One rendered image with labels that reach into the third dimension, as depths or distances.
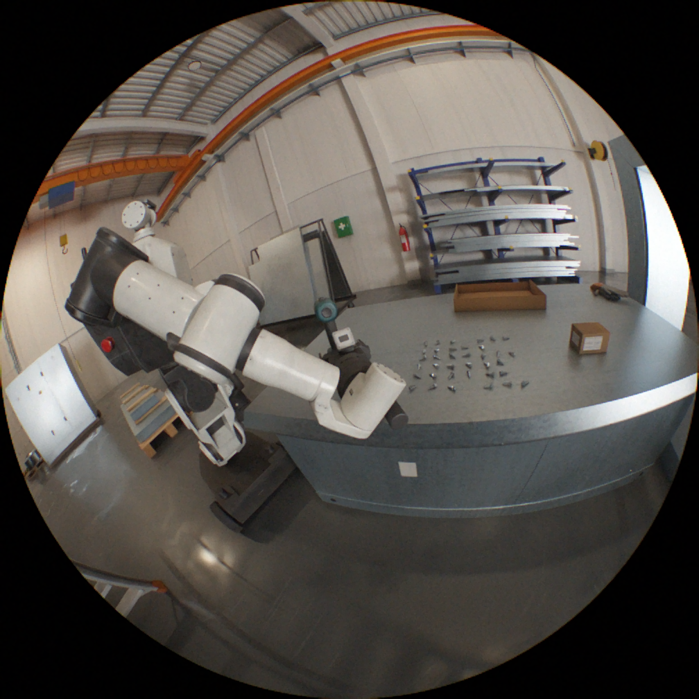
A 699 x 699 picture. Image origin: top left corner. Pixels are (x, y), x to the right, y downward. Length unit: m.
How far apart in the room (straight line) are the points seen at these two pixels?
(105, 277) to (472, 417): 0.67
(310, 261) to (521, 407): 3.24
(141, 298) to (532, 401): 0.70
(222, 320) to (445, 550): 1.00
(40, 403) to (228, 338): 6.67
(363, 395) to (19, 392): 7.04
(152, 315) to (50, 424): 6.58
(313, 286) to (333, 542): 3.10
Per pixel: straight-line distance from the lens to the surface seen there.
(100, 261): 0.43
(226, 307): 0.28
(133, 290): 0.36
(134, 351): 0.61
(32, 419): 7.01
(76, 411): 6.65
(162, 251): 0.55
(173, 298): 0.33
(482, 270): 4.12
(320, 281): 3.33
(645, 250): 1.73
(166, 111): 9.42
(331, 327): 0.66
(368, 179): 5.48
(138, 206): 0.64
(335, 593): 1.04
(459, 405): 0.50
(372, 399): 0.34
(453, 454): 0.62
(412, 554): 1.01
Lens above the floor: 0.99
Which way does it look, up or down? 24 degrees down
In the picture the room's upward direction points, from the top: 17 degrees counter-clockwise
